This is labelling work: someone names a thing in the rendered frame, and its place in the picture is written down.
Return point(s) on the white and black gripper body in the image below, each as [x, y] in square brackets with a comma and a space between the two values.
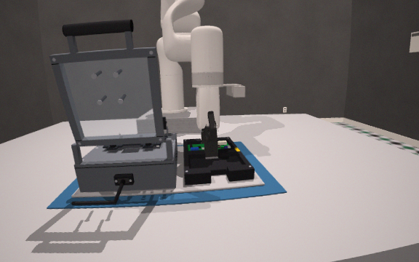
[207, 99]

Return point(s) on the green circuit board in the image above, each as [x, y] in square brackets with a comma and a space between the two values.
[196, 147]

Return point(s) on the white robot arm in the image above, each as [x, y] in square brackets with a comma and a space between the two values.
[200, 45]

